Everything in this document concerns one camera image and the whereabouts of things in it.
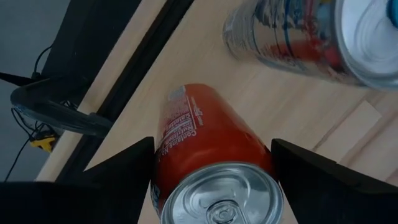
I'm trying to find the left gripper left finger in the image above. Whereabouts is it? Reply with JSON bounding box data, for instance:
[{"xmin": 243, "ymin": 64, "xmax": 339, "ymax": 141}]
[{"xmin": 0, "ymin": 136, "xmax": 155, "ymax": 224}]

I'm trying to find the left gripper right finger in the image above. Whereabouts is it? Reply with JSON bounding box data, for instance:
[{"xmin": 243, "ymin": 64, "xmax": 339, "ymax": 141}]
[{"xmin": 271, "ymin": 138, "xmax": 398, "ymax": 224}]

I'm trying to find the red Fanta can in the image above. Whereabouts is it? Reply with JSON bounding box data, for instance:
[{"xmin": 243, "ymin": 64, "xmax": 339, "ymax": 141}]
[{"xmin": 150, "ymin": 83, "xmax": 284, "ymax": 224}]

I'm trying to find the blue silver Red Bull can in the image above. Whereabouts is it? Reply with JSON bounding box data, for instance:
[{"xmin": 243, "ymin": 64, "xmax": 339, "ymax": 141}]
[{"xmin": 222, "ymin": 0, "xmax": 398, "ymax": 91}]

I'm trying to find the light wooden shelf board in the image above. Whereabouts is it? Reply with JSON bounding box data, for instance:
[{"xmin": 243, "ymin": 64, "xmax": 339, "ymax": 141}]
[{"xmin": 83, "ymin": 0, "xmax": 398, "ymax": 224}]

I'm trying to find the yellow plug connector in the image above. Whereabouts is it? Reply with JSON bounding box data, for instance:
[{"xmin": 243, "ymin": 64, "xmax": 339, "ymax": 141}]
[{"xmin": 30, "ymin": 130, "xmax": 57, "ymax": 153}]

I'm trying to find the black flat panel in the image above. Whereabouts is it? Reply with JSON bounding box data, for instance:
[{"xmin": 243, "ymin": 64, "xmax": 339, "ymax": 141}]
[{"xmin": 42, "ymin": 0, "xmax": 142, "ymax": 91}]

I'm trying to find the black aluminium table frame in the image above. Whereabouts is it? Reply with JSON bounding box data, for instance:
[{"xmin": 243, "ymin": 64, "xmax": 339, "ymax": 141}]
[{"xmin": 55, "ymin": 0, "xmax": 196, "ymax": 183}]

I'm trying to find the long black floor cable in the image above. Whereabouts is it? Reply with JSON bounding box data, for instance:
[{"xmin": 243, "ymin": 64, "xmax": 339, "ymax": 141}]
[{"xmin": 32, "ymin": 45, "xmax": 53, "ymax": 78}]

